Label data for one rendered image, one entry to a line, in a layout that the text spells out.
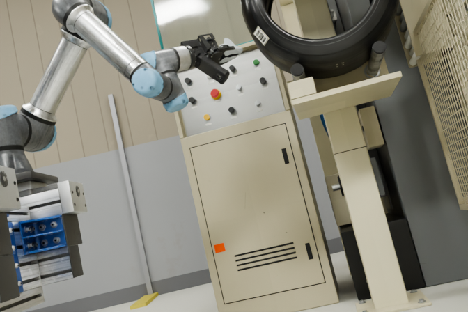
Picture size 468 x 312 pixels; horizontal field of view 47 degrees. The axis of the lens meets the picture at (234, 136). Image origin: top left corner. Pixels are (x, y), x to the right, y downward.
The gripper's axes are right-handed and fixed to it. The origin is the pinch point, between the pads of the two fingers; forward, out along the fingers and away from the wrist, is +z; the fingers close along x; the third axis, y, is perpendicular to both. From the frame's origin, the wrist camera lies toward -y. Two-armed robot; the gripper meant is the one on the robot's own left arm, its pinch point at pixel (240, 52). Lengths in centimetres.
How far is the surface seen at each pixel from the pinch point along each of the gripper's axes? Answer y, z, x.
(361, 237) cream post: -65, 38, 43
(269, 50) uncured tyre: 0.7, 14.5, 3.1
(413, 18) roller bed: -8, 74, -11
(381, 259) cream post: -76, 40, 43
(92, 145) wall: 141, 52, 291
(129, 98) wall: 161, 91, 261
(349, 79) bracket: -12, 53, 14
